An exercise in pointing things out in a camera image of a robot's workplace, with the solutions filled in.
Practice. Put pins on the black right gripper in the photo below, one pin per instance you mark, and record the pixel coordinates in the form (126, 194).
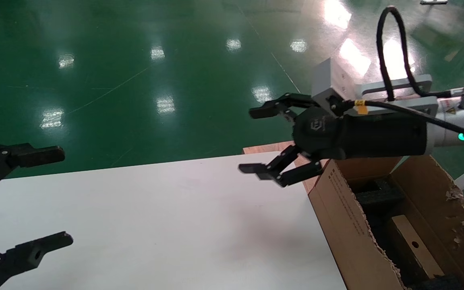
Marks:
(361, 135)

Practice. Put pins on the grey metal camera bracket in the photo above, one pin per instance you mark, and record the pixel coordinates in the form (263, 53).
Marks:
(401, 86)

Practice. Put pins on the black foam block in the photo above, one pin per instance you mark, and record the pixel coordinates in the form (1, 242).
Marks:
(379, 195)

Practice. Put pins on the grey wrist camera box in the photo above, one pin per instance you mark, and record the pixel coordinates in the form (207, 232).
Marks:
(328, 82)

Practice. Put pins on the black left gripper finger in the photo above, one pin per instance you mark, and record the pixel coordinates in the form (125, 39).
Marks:
(30, 253)
(26, 156)

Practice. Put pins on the big open cardboard box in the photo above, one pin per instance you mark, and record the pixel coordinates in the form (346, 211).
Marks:
(344, 225)

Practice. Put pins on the plywood board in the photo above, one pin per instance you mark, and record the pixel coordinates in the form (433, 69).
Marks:
(266, 148)

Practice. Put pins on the grey stand base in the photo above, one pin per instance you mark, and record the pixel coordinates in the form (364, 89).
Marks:
(433, 1)

